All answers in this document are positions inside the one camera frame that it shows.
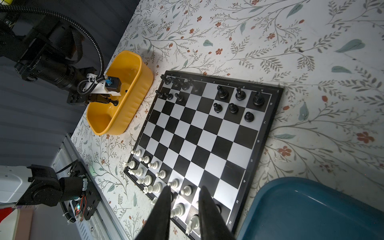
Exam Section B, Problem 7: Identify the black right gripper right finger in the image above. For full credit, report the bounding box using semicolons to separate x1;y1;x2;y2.
199;186;235;240

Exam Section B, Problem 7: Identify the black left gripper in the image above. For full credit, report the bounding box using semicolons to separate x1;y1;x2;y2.
67;91;120;107

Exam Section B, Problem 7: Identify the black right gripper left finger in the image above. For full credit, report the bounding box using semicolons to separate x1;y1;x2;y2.
136;186;172;240

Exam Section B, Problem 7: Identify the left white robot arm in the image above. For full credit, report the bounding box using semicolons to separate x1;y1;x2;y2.
1;6;121;106

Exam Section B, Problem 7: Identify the yellow plastic tray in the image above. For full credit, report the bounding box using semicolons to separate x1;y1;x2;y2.
87;51;154;136

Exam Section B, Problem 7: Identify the teal plastic tray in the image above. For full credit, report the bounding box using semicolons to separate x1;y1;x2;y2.
237;177;384;240

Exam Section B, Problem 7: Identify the black white chessboard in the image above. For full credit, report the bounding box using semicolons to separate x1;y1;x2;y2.
124;71;284;232

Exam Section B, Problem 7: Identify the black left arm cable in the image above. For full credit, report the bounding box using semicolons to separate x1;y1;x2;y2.
0;4;106;96

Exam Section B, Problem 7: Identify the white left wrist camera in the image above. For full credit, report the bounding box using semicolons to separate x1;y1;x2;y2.
83;74;122;96

